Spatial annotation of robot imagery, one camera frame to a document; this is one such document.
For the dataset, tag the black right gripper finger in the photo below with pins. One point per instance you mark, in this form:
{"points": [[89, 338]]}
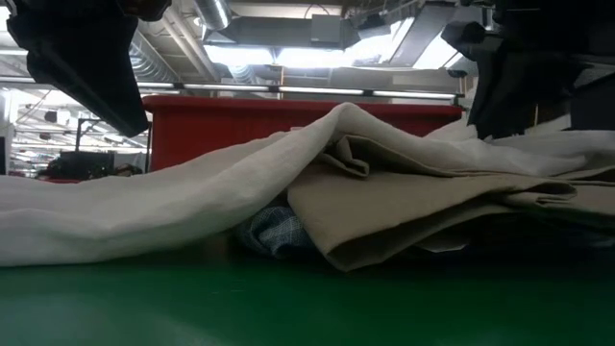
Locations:
{"points": [[519, 96]]}

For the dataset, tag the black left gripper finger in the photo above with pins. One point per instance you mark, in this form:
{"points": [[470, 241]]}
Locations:
{"points": [[91, 86]]}

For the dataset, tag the large white shirt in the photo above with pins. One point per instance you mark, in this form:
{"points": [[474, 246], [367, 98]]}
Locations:
{"points": [[144, 206]]}

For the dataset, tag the beige trousers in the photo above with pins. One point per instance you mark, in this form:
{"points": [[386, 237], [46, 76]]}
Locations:
{"points": [[408, 211]]}

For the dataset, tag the blue striped garment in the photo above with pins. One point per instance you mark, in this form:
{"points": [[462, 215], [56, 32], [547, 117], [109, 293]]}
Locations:
{"points": [[276, 230]]}

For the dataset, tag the red plastic laundry bin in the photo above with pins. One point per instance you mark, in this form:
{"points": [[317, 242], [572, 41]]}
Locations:
{"points": [[240, 130]]}

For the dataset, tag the grey ceiling box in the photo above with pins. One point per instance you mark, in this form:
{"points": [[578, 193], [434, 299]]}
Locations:
{"points": [[327, 31]]}

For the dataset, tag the hanging strip light bar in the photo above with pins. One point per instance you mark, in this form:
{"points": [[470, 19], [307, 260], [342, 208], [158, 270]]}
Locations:
{"points": [[312, 90]]}

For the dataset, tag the green table mat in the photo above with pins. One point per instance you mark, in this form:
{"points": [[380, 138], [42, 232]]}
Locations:
{"points": [[288, 307]]}

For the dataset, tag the silver ventilation duct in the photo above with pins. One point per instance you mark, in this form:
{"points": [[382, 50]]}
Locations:
{"points": [[214, 13]]}

